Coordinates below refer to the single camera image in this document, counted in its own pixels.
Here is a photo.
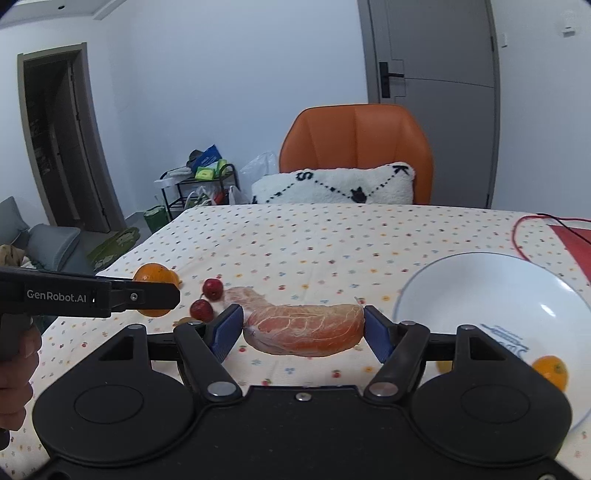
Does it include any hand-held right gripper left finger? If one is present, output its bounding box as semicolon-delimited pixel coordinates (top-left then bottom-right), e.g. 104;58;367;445
93;304;245;401

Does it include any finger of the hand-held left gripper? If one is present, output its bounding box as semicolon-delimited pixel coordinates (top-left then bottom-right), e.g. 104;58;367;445
95;275;182;318

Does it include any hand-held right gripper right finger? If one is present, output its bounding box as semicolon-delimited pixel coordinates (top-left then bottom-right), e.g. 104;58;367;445
363;305;525;400

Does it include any orange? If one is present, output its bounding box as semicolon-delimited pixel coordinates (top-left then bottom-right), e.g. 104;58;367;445
531;355;569;393
133;263;172;318

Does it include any small peeled pomelo segment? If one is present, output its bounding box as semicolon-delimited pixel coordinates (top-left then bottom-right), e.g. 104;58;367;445
223;286;269;315

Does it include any white plate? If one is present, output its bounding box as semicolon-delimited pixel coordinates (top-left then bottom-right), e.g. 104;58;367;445
396;252;591;437

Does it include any person's left hand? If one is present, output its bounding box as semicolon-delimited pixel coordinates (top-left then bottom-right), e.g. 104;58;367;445
0;323;43;431

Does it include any grey sofa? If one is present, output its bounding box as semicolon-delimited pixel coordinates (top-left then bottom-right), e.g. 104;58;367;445
0;196;82;278

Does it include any green patterned cushion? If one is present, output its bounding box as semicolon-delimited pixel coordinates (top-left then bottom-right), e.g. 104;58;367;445
87;226;141;272

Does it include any green bag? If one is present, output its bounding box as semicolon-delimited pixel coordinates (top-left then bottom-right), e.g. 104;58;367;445
143;205;167;232

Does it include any black shelf rack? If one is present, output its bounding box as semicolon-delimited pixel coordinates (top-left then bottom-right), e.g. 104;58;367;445
160;163;239;223

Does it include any white plastic bag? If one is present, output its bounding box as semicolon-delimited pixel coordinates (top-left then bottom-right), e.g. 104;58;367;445
184;185;214;209

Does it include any white bag with red contents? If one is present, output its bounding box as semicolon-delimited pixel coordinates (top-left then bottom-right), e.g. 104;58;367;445
213;185;251;206

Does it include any green yellow packet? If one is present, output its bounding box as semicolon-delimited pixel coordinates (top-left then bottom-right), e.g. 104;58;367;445
194;159;228;180

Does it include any blue bag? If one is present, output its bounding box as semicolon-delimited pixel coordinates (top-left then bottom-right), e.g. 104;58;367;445
191;144;222;171

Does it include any white fluffy pillow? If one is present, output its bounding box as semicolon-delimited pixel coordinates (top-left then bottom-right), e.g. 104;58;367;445
251;161;416;205

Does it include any dark open doorway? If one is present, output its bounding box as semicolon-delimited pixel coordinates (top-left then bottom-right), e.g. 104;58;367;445
17;42;128;232

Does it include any clear plastic bag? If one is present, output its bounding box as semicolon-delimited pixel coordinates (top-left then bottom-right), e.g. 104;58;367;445
238;151;280;205

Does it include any orange chair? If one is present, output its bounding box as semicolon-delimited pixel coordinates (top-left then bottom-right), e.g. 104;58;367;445
279;104;435;205

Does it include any red mat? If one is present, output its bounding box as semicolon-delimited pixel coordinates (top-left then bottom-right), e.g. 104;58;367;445
551;220;591;297

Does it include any grey door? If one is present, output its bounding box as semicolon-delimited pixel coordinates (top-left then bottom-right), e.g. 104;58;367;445
357;0;502;209

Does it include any red cable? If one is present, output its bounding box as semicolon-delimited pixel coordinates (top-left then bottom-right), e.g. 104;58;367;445
513;212;591;278

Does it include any black door handle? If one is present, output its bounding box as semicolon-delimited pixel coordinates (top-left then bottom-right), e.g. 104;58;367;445
379;61;406;99

